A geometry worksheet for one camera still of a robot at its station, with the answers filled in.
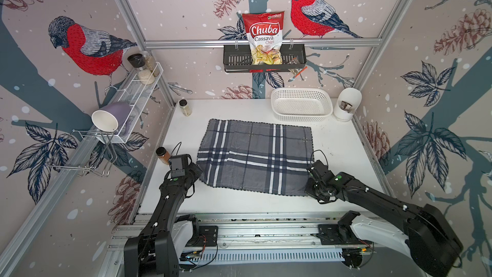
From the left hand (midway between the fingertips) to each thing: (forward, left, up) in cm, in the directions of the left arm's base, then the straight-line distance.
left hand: (199, 164), depth 88 cm
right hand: (-10, -49, -5) cm, 50 cm away
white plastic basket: (+44, -56, -5) cm, 71 cm away
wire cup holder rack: (-10, +27, +31) cm, 42 cm away
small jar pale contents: (+35, +15, 0) cm, 39 cm away
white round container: (+36, -79, +5) cm, 87 cm away
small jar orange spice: (+4, +17, +3) cm, 18 cm away
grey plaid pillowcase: (+6, -32, -5) cm, 33 cm away
